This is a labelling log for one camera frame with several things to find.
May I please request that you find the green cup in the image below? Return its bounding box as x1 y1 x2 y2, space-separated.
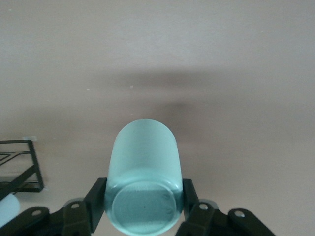
104 119 184 236

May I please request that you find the black wire cup rack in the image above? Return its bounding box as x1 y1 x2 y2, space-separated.
0 139 44 195

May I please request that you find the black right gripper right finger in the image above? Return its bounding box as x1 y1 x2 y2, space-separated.
176 178 275 236

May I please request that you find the grey cup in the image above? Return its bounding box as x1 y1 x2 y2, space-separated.
0 193 21 230

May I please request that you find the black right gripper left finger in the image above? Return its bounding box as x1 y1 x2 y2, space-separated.
13 177 107 236

